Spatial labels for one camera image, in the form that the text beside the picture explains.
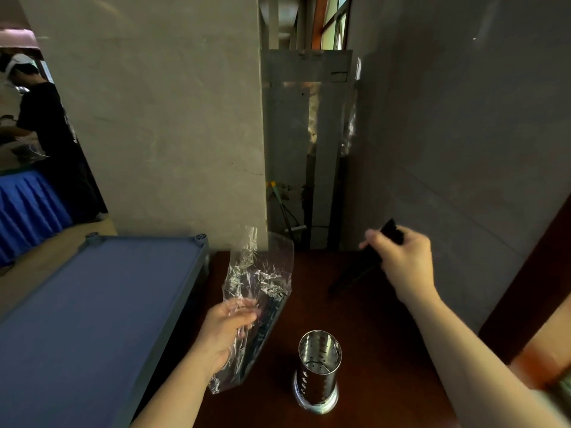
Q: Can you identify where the person's left hand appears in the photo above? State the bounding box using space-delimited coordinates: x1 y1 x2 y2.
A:
192 297 262 379

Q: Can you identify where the person's right hand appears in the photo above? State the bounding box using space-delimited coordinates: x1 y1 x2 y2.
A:
359 225 440 308

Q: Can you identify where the handful of black chopsticks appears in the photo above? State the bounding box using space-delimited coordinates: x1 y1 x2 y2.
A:
328 218 404 299

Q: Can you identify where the clear plastic bag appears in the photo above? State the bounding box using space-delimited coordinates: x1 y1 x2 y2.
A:
207 226 295 395

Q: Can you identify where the perforated steel utensil holder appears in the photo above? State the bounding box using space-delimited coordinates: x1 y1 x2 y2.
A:
292 329 343 415

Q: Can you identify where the person's right forearm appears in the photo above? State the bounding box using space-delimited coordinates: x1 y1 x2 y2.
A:
408 291 563 428

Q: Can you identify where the person's left forearm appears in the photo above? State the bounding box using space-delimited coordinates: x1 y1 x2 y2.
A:
129 347 215 428

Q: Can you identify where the black vertical pipe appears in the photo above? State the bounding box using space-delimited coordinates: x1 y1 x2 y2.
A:
303 84 322 250

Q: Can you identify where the grey plastic cart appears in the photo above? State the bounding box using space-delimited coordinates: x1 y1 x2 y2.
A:
0 232 211 428

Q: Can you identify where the dark pipe with plastic wrap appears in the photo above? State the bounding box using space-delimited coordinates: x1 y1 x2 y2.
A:
338 97 357 250

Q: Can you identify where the long table with blue skirt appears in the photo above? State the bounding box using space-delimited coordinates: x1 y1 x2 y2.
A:
0 142 74 268

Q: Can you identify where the orange-framed tall window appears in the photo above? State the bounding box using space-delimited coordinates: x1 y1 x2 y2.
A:
312 0 353 51

